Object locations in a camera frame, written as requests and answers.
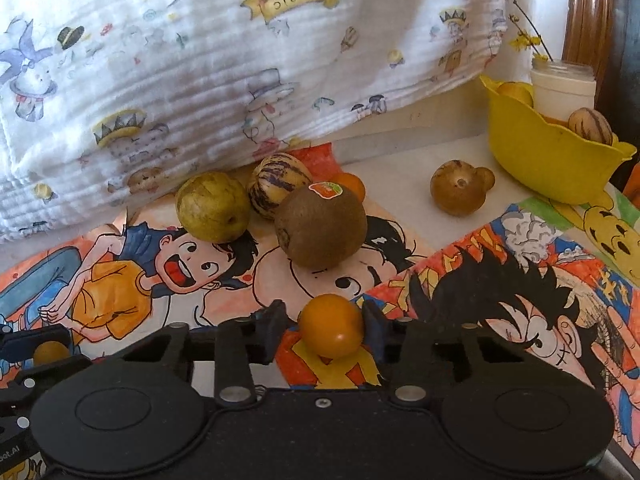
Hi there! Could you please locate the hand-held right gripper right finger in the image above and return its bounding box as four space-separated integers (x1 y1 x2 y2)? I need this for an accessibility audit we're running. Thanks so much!
362 300 527 404

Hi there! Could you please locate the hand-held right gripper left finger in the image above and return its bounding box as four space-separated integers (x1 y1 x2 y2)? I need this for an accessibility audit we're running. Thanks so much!
119 300 287 407

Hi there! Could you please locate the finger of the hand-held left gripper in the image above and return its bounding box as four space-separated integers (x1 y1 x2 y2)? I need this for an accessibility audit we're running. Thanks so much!
0 324 74 362
7 355 92 397

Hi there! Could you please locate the small orange kumquat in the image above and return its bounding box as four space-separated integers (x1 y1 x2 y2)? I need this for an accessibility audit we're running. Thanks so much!
33 342 71 367

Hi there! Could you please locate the smooth orange citrus fruit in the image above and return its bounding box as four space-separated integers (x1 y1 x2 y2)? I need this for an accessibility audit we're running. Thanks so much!
298 294 365 359

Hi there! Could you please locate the brown kiwi with sticker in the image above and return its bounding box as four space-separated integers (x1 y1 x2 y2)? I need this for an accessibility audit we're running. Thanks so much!
273 182 368 269

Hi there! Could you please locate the green-yellow guava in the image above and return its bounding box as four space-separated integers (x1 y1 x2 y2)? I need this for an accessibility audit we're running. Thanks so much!
175 171 252 244

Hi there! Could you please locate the purple striped pepino melon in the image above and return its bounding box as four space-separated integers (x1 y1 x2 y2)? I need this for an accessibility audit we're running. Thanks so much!
248 153 314 221

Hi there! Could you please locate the yellow plastic bowl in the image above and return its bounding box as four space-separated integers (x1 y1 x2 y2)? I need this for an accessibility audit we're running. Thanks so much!
479 74 638 206

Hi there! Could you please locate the colourful cartoon cloth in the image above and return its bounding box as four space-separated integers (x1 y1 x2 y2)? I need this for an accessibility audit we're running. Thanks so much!
362 195 640 461

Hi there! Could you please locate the orange tangerine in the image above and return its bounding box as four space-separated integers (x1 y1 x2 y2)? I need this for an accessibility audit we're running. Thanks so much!
334 172 366 202

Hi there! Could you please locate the small brown round fruit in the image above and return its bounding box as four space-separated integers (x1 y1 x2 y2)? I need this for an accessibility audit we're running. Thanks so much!
472 166 496 192

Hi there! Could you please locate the yellow-orange fruit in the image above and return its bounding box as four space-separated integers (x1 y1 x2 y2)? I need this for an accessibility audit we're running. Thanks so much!
495 81 535 108

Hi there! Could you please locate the white printed blanket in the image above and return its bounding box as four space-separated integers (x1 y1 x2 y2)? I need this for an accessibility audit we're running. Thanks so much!
0 0 521 244

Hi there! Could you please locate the tan striped pepino melon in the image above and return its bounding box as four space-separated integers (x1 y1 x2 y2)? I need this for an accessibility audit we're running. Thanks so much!
567 108 614 147

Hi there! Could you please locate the white jar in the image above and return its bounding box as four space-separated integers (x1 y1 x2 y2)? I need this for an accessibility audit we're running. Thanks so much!
530 55 598 123

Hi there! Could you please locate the yellow flower twig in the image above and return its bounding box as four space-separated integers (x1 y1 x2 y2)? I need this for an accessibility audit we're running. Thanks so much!
492 0 554 61

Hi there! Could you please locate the dark panel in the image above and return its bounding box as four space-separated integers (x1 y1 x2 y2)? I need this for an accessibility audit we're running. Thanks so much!
612 0 640 111

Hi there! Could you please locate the brown wooden frame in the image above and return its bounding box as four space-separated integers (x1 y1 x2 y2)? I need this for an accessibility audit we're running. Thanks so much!
562 0 619 111

